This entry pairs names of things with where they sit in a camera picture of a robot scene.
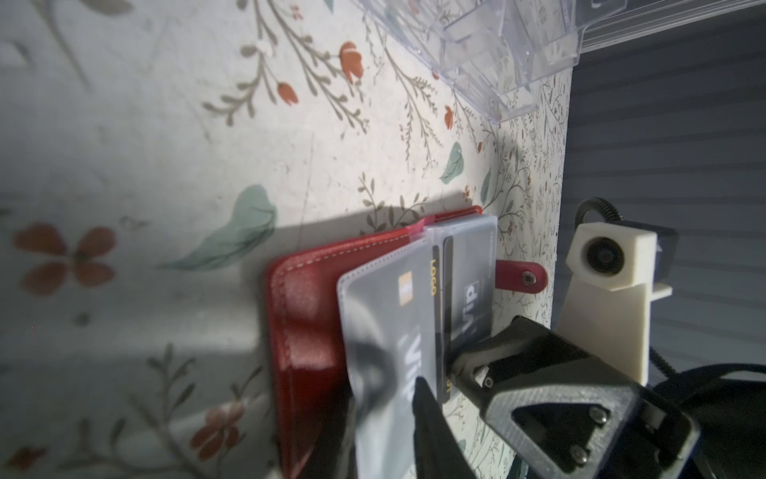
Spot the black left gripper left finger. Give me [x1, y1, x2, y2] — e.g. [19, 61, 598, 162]
[299, 383, 357, 479]

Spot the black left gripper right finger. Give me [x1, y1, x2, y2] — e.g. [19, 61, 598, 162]
[412, 376, 475, 479]

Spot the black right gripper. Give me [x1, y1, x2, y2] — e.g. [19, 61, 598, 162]
[451, 317, 765, 478]

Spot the red leather card holder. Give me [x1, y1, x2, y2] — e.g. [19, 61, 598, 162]
[267, 207, 548, 478]

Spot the black vip card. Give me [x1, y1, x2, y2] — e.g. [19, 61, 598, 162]
[432, 233, 497, 404]
[345, 269, 436, 478]

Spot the clear acrylic organizer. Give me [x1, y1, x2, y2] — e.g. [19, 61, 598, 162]
[359, 0, 626, 124]

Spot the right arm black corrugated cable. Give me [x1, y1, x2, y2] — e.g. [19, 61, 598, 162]
[573, 196, 766, 384]

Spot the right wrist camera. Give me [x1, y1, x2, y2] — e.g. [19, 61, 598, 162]
[554, 222, 672, 386]

